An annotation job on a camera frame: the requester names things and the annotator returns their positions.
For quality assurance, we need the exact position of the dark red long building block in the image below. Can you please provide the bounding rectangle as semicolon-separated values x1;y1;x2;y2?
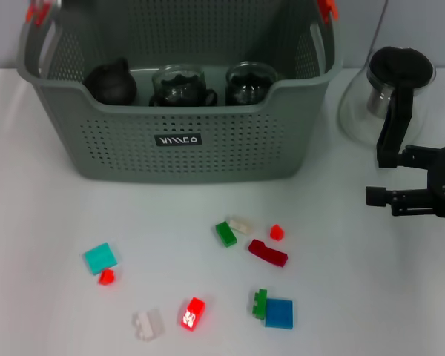
248;239;289;268

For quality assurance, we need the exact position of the glass teacup with black base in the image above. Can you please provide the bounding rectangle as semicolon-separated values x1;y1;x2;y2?
149;83;219;108
151;65;208;101
224;79;272;107
224;62;277;99

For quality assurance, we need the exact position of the translucent white building block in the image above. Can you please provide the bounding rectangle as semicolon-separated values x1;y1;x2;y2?
228;215;256;235

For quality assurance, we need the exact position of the blue square building block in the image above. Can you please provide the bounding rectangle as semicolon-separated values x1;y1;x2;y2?
263;297;294;329

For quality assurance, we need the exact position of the green rectangular building block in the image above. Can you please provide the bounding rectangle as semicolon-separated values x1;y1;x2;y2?
214;221;238;248

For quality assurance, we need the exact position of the green stepped building block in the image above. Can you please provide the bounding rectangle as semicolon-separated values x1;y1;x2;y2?
252;288;268;320

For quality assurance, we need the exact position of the bright red rectangular building block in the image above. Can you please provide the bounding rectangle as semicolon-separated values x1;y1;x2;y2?
179;296;207;330

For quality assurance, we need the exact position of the grey perforated storage bin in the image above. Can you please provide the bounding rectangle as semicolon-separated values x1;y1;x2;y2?
15;0;345;185

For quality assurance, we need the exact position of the teal building block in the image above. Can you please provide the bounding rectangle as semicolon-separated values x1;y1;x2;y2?
82;242;119;276

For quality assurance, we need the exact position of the glass pitcher with black lid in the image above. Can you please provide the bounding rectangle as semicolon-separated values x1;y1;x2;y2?
337;46;437;170

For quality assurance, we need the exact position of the small black clay teapot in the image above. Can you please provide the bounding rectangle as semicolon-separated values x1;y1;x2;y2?
83;57;139;105

